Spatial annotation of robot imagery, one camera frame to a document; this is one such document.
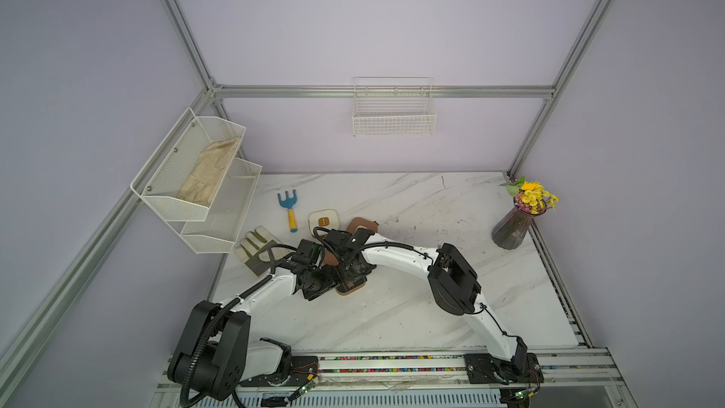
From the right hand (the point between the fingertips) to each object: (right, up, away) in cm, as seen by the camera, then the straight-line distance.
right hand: (349, 279), depth 90 cm
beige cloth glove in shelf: (-40, +32, -11) cm, 52 cm away
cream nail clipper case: (-9, +19, +13) cm, 25 cm away
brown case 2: (-1, -2, -2) cm, 3 cm away
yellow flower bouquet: (+54, +27, -9) cm, 61 cm away
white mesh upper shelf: (-46, +32, -12) cm, 57 cm away
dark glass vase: (+53, +16, +1) cm, 55 cm away
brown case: (+2, +17, +14) cm, 23 cm away
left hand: (-5, -2, -3) cm, 6 cm away
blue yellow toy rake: (-26, +24, +20) cm, 41 cm away
